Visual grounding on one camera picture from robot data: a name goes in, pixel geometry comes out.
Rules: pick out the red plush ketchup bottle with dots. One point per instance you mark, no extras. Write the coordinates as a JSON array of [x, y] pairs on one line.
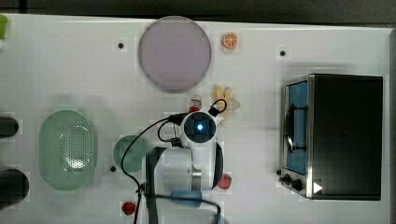
[[196, 103]]

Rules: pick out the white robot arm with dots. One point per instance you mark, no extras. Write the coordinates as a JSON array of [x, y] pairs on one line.
[[191, 166]]

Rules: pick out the green oval strainer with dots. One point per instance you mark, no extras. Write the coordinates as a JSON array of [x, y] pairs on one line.
[[66, 149]]

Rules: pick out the peeled banana toy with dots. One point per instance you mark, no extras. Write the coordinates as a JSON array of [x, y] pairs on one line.
[[225, 101]]

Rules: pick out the grey round plate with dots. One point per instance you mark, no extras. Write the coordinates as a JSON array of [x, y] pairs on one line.
[[174, 53]]

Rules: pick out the strawberry toy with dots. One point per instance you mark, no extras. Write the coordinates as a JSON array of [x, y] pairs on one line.
[[225, 182]]

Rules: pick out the orange slice toy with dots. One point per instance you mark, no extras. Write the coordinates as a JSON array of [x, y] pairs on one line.
[[229, 40]]

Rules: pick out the green metal cup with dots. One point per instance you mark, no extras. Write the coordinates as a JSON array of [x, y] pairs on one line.
[[134, 158]]

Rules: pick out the blue cup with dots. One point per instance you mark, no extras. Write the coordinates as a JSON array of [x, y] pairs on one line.
[[190, 198]]

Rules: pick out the small red tomato toy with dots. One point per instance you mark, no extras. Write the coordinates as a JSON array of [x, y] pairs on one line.
[[128, 208]]

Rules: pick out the black toaster oven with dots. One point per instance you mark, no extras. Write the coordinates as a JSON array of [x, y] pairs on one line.
[[332, 137]]

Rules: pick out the black cylinder upper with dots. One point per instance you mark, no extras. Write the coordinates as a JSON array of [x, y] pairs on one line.
[[8, 127]]

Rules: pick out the black cylinder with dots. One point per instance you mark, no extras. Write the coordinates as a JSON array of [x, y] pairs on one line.
[[8, 127], [14, 187]]

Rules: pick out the black cylinder lower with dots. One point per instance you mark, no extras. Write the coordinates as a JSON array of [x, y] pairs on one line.
[[14, 187]]

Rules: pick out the green white bottle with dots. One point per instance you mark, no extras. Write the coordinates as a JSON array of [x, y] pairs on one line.
[[3, 30]]

